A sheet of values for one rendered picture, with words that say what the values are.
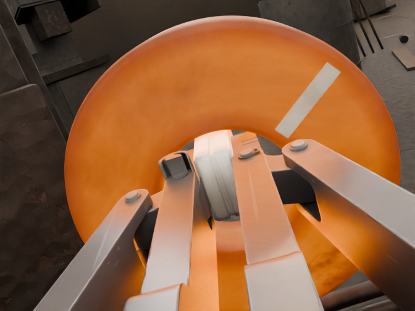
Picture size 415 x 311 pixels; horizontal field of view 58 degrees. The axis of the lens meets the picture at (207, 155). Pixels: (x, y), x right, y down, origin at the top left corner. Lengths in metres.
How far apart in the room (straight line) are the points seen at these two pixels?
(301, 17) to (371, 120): 2.38
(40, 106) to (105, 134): 0.25
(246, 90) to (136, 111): 0.05
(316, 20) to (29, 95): 2.26
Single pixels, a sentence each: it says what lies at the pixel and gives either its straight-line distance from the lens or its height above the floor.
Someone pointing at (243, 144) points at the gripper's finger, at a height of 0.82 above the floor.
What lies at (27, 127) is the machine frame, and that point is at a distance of 0.42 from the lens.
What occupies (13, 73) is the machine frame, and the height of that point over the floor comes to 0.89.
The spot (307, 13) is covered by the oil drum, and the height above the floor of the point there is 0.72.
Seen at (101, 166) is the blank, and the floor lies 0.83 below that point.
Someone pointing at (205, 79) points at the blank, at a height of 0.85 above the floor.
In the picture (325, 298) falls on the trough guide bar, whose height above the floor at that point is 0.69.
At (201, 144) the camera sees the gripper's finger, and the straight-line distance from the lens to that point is 0.16.
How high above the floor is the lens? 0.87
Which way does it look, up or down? 19 degrees down
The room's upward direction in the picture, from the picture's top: 19 degrees counter-clockwise
